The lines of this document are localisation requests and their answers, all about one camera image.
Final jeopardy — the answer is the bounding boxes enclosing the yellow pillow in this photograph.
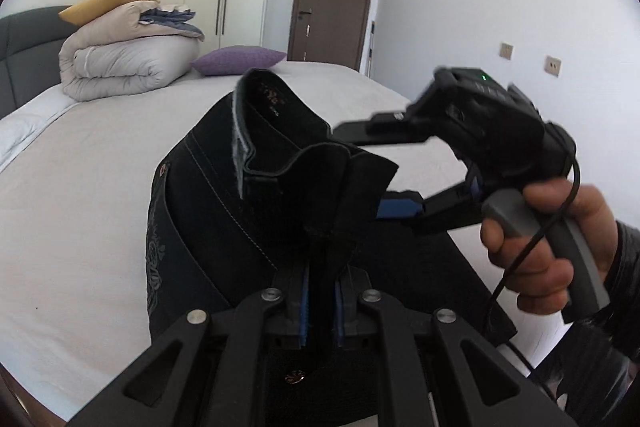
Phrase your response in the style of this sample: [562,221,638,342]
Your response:
[58,0,157,26]

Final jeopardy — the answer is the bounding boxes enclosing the folded beige duvet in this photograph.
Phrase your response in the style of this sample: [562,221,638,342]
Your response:
[58,1,201,102]

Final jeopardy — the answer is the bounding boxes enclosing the person right hand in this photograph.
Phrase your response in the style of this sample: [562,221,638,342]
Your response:
[480,179,618,315]

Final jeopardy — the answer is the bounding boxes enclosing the black jeans pants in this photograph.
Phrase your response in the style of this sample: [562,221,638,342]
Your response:
[145,67,519,388]

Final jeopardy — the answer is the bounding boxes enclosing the white flat pillow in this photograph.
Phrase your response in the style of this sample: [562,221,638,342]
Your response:
[0,84,78,171]

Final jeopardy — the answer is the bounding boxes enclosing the wall socket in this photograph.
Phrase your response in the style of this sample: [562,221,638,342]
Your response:
[499,42,514,61]
[544,56,562,78]

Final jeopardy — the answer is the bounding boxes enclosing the black cable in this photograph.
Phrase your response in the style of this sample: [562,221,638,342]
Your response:
[491,156,584,403]

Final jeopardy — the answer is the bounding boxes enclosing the purple pillow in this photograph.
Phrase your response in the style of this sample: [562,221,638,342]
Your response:
[192,46,286,76]

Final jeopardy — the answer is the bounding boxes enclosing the dark grey headboard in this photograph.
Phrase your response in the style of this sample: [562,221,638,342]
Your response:
[0,5,77,118]

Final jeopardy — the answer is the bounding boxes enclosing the folded blue clothes stack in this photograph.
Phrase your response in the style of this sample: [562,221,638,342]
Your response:
[139,4,205,41]

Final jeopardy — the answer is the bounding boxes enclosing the white bed mattress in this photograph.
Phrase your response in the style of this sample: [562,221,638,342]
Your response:
[1,63,465,421]

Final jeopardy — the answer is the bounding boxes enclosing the near wall socket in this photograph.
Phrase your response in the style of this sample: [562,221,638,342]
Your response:
[544,56,562,78]

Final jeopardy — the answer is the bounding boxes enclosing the far wall socket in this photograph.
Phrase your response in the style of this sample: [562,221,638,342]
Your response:
[499,42,514,61]

